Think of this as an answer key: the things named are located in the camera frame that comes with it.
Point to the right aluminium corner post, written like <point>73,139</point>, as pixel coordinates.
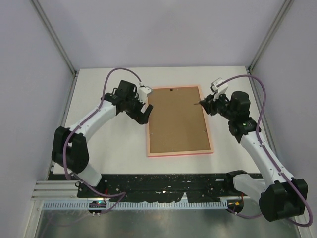
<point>277,21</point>

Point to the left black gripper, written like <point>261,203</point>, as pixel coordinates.
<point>140,117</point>

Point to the left aluminium corner post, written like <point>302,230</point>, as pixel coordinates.
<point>49,28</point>

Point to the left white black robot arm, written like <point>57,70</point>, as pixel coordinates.
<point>70,149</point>

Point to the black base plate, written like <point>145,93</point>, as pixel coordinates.
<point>168,188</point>

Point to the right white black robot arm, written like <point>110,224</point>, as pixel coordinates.
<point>281,195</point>

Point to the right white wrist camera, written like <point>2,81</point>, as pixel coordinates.
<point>218,87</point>

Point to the aluminium front rail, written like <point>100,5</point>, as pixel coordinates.
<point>62,189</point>

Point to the aluminium corner post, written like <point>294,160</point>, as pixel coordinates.
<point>277,21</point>
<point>49,28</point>

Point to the white slotted cable duct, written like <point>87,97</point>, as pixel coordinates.
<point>95,205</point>

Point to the brown frame backing board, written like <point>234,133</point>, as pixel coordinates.
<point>178,119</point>

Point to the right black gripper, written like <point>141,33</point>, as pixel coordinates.
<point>209,103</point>

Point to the pink wooden photo frame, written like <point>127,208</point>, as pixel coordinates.
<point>179,121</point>

